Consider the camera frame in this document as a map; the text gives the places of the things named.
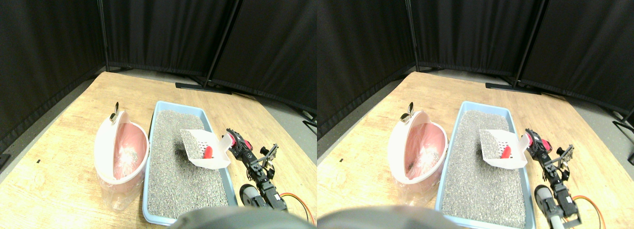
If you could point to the white bin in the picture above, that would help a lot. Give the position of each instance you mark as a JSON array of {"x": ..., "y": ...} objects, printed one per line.
[
  {"x": 398, "y": 149},
  {"x": 105, "y": 149}
]

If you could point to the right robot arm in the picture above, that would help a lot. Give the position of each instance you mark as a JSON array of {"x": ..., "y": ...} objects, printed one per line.
[
  {"x": 262, "y": 182},
  {"x": 557, "y": 189}
]

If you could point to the blue litter tray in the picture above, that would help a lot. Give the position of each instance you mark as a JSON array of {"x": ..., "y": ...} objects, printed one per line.
[
  {"x": 173, "y": 174},
  {"x": 475, "y": 189}
]

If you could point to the black curtain stand pole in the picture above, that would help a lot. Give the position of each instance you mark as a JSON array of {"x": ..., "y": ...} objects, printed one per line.
[
  {"x": 103, "y": 35},
  {"x": 223, "y": 40},
  {"x": 530, "y": 40},
  {"x": 625, "y": 124},
  {"x": 311, "y": 121},
  {"x": 412, "y": 35}
]

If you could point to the red lump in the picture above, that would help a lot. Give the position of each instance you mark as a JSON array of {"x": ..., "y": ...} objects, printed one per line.
[
  {"x": 505, "y": 152},
  {"x": 208, "y": 152}
]

